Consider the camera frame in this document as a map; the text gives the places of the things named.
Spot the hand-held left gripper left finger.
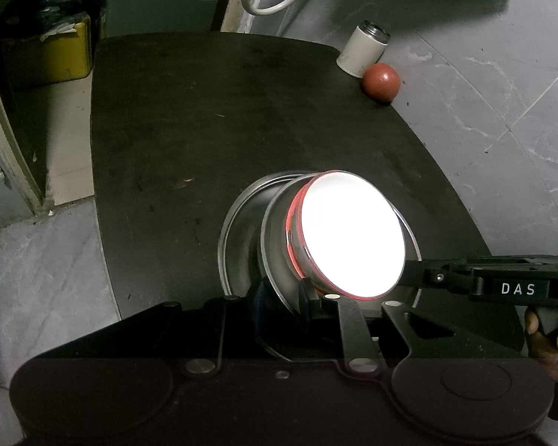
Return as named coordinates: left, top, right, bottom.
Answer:
left=32, top=279, right=280, bottom=375

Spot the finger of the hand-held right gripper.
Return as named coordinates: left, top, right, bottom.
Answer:
left=393, top=259, right=477, bottom=294

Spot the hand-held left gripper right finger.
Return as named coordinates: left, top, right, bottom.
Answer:
left=300, top=279, right=454, bottom=375

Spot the steel bowl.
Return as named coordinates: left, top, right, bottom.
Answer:
left=258, top=173, right=407, bottom=321

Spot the person's right hand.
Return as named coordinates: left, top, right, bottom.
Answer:
left=525, top=309, right=558, bottom=382

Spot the red ball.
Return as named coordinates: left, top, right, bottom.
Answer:
left=360, top=64, right=401, bottom=103

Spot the yellow box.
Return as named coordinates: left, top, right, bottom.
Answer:
left=9, top=14, right=94, bottom=87

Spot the white door frame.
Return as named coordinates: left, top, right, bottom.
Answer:
left=0, top=0, right=45, bottom=210

